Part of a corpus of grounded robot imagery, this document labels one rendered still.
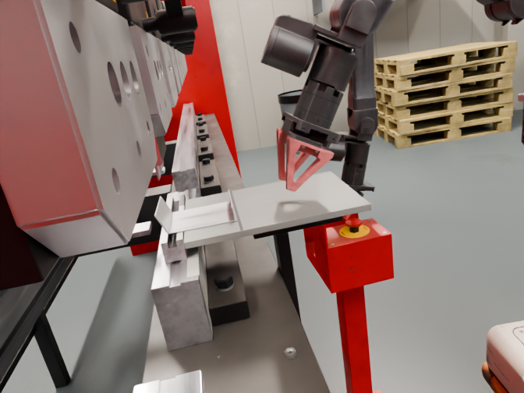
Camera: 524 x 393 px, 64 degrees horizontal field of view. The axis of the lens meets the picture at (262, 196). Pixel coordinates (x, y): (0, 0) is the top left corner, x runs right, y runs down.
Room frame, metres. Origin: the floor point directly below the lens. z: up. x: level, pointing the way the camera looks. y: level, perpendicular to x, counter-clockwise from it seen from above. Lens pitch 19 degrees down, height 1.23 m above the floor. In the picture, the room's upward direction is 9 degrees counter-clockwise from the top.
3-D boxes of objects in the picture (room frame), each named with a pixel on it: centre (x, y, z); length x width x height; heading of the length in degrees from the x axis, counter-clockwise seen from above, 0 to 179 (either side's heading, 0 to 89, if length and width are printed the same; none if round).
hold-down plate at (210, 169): (1.20, 0.15, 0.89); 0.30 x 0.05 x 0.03; 6
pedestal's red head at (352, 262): (0.95, -0.19, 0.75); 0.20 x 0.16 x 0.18; 8
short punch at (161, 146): (0.60, 0.14, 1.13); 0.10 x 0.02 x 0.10; 6
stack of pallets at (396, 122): (4.66, -2.12, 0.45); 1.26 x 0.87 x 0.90; 90
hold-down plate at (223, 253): (0.64, 0.09, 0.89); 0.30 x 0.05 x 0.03; 6
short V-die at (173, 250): (0.62, 0.14, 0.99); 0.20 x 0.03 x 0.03; 6
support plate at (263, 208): (0.61, -0.01, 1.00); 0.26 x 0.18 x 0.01; 96
